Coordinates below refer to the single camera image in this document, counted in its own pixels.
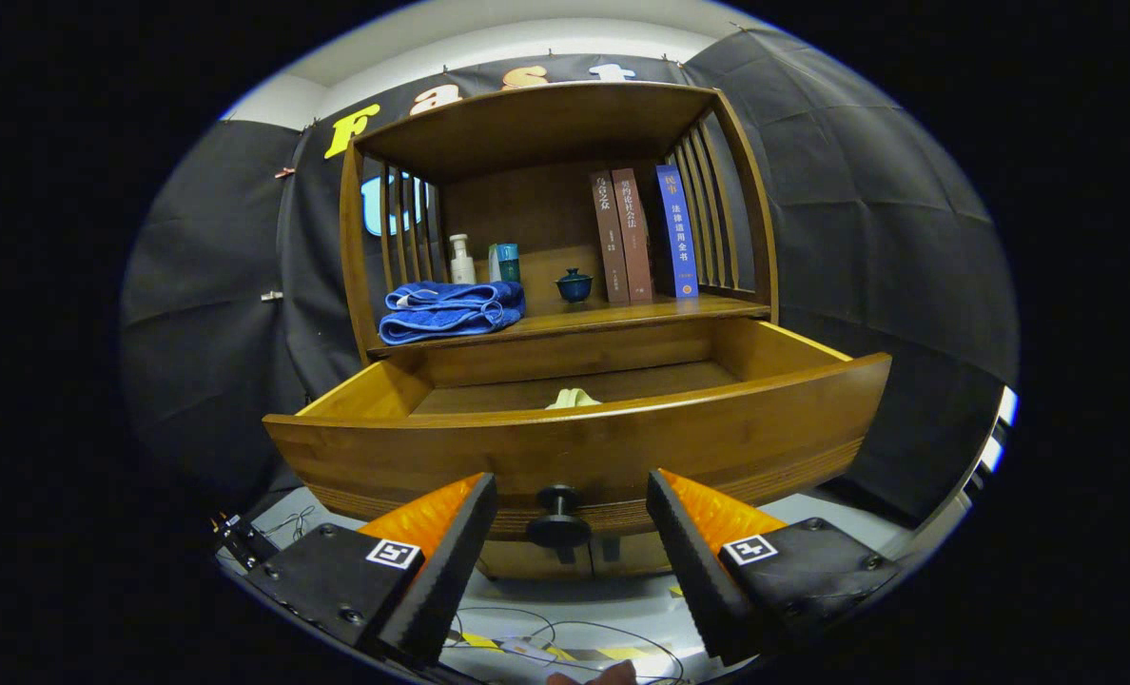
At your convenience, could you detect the yellow black floor tape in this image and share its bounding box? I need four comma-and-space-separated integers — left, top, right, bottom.
458, 631, 672, 664

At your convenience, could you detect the wooden countertop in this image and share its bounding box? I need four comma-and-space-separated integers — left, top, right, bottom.
367, 292, 772, 359

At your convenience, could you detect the wooden drawer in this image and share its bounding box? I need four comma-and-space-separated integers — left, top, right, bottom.
263, 317, 893, 551

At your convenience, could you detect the folded blue towel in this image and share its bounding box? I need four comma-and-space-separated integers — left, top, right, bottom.
378, 281, 527, 346

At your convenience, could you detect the reddish brown book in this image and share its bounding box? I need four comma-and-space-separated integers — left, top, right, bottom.
612, 167, 654, 303

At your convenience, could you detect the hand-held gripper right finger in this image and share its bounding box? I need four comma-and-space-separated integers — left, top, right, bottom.
646, 468, 902, 667

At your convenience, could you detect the thin dark floor cable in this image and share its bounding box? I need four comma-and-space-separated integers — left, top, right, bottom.
446, 607, 687, 682

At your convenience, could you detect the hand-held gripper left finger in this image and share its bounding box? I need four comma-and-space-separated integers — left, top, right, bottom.
242, 472, 499, 667

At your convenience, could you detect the wooden cabinet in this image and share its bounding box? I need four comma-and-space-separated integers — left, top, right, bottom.
340, 80, 780, 582

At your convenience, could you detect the blue book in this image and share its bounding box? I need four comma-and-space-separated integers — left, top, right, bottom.
653, 164, 700, 300

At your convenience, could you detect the thin white cable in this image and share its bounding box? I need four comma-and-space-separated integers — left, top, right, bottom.
263, 506, 317, 541

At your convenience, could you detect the dark brown book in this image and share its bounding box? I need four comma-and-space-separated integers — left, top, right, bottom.
590, 170, 631, 304

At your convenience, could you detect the wooden cabinet door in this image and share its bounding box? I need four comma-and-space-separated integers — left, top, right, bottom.
589, 538, 672, 578
476, 547, 590, 582

